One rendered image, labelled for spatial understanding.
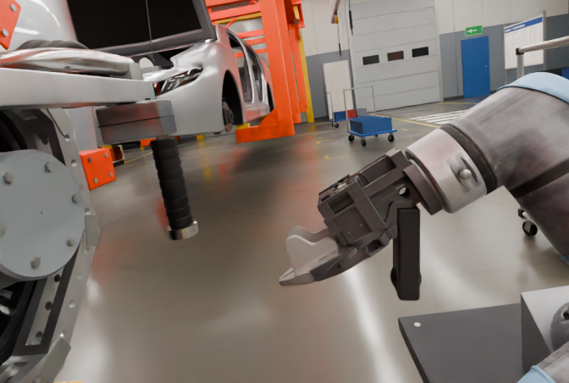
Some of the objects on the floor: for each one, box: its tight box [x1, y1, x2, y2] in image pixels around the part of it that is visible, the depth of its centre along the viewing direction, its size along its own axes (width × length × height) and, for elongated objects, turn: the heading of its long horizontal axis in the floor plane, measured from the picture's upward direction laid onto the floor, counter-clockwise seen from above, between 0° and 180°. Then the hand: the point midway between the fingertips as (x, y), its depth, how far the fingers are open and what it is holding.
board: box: [503, 10, 546, 86], centre depth 826 cm, size 150×50×195 cm, turn 36°
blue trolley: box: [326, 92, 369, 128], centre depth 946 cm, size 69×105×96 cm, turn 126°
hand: (291, 281), depth 44 cm, fingers closed
